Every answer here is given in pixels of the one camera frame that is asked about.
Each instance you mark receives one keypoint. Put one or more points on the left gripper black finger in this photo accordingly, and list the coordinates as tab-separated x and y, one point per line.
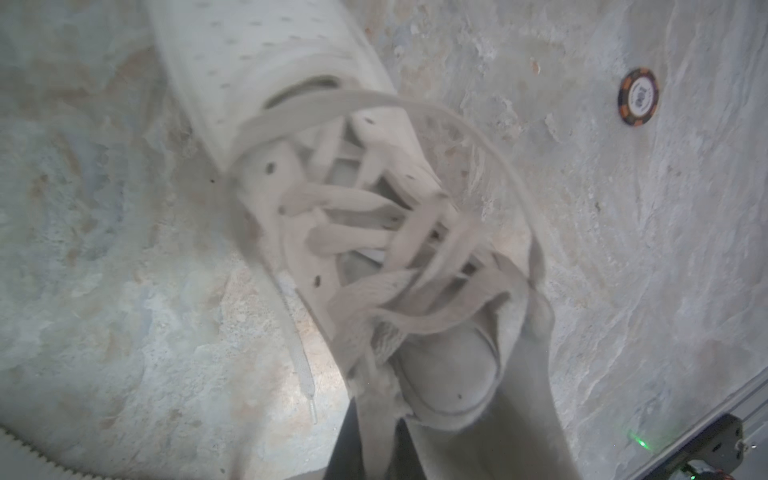
366	449

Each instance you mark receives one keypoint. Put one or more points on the white sneaker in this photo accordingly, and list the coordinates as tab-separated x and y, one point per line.
20	461
425	319

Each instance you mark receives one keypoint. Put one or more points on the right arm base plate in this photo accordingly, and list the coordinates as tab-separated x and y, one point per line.
715	453

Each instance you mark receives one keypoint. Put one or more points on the aluminium mounting rail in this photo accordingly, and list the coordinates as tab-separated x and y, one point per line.
749	404

